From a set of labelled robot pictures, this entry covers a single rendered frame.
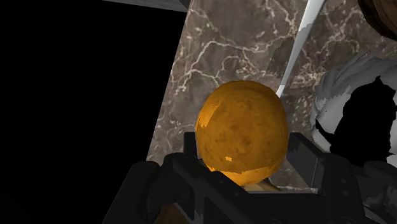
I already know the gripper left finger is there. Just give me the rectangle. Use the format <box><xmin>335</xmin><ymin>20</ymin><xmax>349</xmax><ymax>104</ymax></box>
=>
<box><xmin>101</xmin><ymin>131</ymin><xmax>281</xmax><ymax>224</ymax></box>

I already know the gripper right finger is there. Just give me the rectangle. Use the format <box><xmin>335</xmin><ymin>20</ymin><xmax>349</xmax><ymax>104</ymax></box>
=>
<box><xmin>286</xmin><ymin>132</ymin><xmax>397</xmax><ymax>224</ymax></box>

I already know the round orange fruit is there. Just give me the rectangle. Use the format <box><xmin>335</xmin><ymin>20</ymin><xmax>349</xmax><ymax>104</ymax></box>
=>
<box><xmin>194</xmin><ymin>80</ymin><xmax>290</xmax><ymax>191</ymax></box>

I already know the white and black figure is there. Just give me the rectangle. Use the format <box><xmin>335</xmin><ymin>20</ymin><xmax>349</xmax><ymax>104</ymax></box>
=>
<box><xmin>310</xmin><ymin>51</ymin><xmax>397</xmax><ymax>170</ymax></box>

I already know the long white utensil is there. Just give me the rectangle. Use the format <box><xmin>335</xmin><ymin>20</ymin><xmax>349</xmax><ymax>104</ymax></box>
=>
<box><xmin>275</xmin><ymin>0</ymin><xmax>326</xmax><ymax>98</ymax></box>

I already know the brown wooden bowl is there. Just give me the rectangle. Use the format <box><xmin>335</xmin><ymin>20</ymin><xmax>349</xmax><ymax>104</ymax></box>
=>
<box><xmin>358</xmin><ymin>0</ymin><xmax>397</xmax><ymax>42</ymax></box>

